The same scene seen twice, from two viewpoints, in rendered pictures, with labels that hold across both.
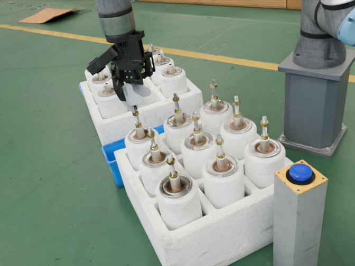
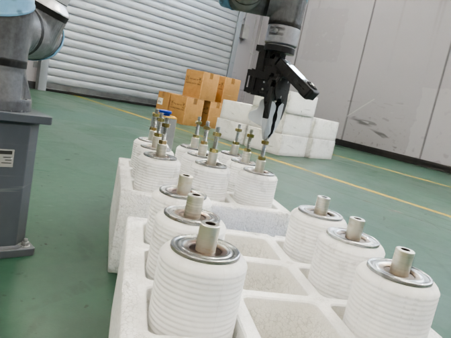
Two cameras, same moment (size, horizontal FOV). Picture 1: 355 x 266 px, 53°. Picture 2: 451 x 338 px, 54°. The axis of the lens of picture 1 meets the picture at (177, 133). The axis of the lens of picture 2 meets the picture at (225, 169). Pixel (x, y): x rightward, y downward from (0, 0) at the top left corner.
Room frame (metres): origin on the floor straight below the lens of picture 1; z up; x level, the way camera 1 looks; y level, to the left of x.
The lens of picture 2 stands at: (1.86, 0.07, 0.42)
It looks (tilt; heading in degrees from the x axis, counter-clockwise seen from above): 9 degrees down; 183
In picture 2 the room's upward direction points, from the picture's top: 11 degrees clockwise
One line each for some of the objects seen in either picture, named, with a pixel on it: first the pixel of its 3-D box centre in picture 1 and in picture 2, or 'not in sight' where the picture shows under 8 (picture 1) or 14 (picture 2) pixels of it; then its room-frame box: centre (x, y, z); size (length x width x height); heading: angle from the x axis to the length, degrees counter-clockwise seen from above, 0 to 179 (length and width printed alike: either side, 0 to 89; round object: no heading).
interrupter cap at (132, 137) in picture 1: (140, 135); (258, 172); (0.81, 0.10, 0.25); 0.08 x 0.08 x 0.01
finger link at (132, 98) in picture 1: (133, 99); (266, 119); (0.78, 0.09, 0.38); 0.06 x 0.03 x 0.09; 62
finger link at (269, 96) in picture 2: not in sight; (270, 99); (0.83, 0.09, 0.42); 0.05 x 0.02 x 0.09; 152
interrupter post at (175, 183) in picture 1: (175, 181); (234, 149); (0.58, 0.02, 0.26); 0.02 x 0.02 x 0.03
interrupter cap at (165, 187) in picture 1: (176, 186); (233, 154); (0.58, 0.02, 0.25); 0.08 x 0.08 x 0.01
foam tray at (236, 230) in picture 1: (205, 186); (190, 215); (0.73, -0.05, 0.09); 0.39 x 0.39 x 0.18; 19
